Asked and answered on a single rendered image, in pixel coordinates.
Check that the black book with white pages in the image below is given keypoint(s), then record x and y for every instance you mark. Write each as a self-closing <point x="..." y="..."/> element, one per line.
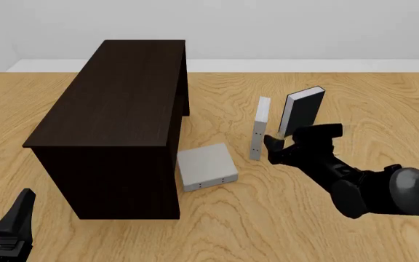
<point x="302" y="112"/>

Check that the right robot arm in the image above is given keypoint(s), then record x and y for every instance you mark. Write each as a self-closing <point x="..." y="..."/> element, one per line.
<point x="409" y="191"/>

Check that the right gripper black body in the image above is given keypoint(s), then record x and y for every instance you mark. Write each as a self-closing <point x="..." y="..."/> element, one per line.
<point x="313" y="147"/>

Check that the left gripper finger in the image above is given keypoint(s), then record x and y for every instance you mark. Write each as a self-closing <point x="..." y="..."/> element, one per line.
<point x="16" y="215"/>

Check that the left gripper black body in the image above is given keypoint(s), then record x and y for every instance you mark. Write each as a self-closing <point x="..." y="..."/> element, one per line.
<point x="2" y="249"/>

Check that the grey book with thick spine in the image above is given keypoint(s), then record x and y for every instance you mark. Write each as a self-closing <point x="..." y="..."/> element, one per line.
<point x="206" y="165"/>

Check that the grey book with thin spine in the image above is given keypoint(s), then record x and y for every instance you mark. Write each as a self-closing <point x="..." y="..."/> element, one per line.
<point x="259" y="131"/>

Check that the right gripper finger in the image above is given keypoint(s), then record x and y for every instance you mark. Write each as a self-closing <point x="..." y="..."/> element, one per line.
<point x="275" y="148"/>
<point x="322" y="129"/>

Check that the dark brown wooden cabinet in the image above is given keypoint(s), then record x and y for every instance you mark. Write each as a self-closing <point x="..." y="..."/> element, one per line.
<point x="115" y="114"/>

